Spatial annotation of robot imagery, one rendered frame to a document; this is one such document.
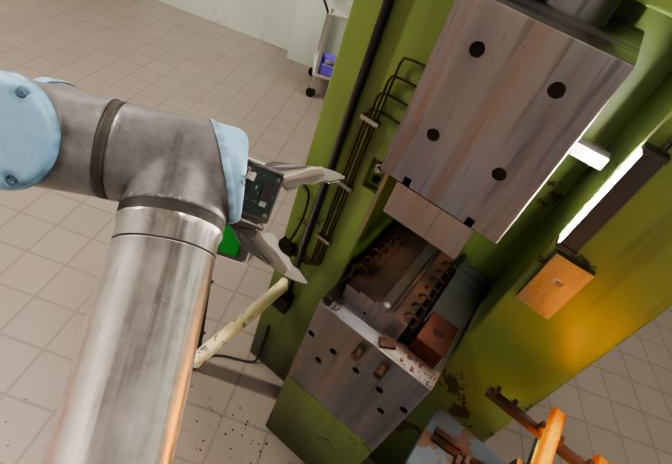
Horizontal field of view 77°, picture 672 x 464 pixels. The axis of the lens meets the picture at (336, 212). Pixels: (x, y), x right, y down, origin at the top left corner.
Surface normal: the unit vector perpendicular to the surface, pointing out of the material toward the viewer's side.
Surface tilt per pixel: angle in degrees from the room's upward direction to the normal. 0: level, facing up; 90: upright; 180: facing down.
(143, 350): 31
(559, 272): 90
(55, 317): 0
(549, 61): 90
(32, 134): 57
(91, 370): 38
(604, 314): 90
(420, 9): 90
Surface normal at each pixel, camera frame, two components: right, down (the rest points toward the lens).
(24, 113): 0.09, 0.17
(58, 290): 0.28, -0.71
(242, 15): -0.22, 0.61
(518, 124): -0.55, 0.43
